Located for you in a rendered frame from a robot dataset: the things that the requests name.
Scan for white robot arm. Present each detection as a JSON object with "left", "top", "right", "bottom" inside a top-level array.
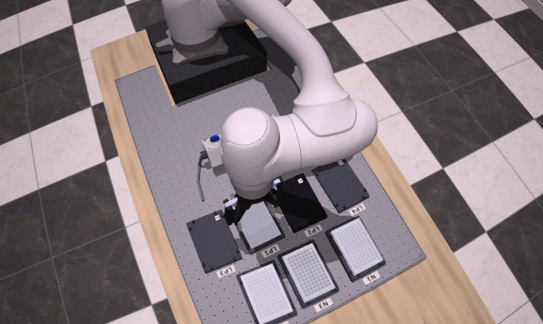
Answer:
[{"left": 156, "top": 0, "right": 378, "bottom": 200}]

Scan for white button panel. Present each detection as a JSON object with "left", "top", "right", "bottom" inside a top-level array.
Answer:
[{"left": 196, "top": 133, "right": 224, "bottom": 201}]

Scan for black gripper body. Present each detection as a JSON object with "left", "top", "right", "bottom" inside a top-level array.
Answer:
[{"left": 235, "top": 193, "right": 269, "bottom": 205}]

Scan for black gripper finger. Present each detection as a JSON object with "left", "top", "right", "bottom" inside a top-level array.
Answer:
[
  {"left": 264, "top": 177, "right": 284, "bottom": 216},
  {"left": 223, "top": 197, "right": 253, "bottom": 232}
]

